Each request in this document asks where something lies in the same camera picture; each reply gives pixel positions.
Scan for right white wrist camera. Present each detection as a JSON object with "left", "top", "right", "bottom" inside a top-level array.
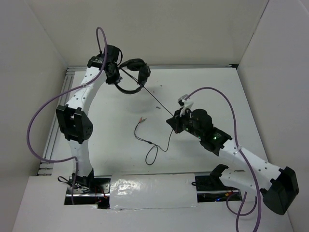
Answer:
[{"left": 178, "top": 94, "right": 194, "bottom": 116}]

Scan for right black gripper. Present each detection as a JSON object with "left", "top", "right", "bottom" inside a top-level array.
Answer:
[{"left": 166, "top": 107, "right": 203, "bottom": 139}]

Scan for white taped cover sheet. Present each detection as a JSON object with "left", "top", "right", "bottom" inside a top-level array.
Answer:
[{"left": 109, "top": 174, "right": 198, "bottom": 209}]

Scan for aluminium rail frame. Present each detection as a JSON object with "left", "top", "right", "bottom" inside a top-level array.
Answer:
[{"left": 37, "top": 63, "right": 239, "bottom": 177}]

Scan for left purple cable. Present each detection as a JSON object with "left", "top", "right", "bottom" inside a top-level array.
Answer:
[{"left": 26, "top": 26, "right": 108, "bottom": 206}]

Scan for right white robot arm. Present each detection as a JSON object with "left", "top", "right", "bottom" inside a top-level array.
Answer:
[{"left": 166, "top": 109, "right": 299, "bottom": 215}]

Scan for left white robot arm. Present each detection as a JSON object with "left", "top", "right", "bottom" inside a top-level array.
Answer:
[{"left": 56, "top": 45, "right": 122, "bottom": 193}]

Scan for black headphones with cable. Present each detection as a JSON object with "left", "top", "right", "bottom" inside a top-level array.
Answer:
[{"left": 114, "top": 58, "right": 173, "bottom": 166}]

